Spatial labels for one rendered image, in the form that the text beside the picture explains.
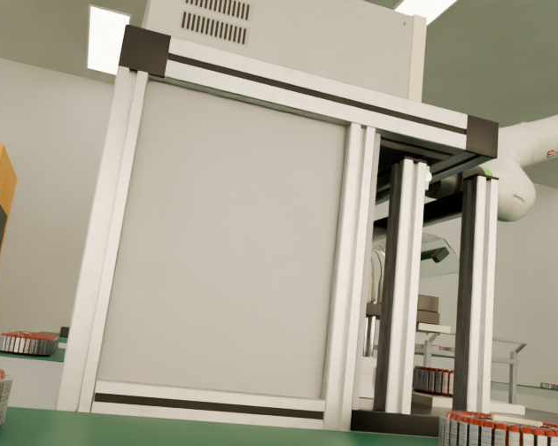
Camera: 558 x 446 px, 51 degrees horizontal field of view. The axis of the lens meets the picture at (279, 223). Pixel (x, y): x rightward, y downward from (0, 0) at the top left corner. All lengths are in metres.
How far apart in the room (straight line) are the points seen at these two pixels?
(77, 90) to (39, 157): 0.81
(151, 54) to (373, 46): 0.37
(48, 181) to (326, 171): 5.69
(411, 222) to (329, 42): 0.30
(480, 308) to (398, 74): 0.35
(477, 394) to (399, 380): 0.10
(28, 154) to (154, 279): 5.78
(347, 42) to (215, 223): 0.38
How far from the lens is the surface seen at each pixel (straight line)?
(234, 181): 0.61
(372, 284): 0.89
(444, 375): 0.89
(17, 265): 6.15
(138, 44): 0.62
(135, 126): 0.59
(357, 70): 0.85
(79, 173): 6.28
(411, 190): 0.70
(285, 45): 0.82
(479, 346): 0.73
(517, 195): 1.26
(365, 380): 0.83
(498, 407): 0.90
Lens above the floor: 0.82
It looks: 12 degrees up
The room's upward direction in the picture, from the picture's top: 7 degrees clockwise
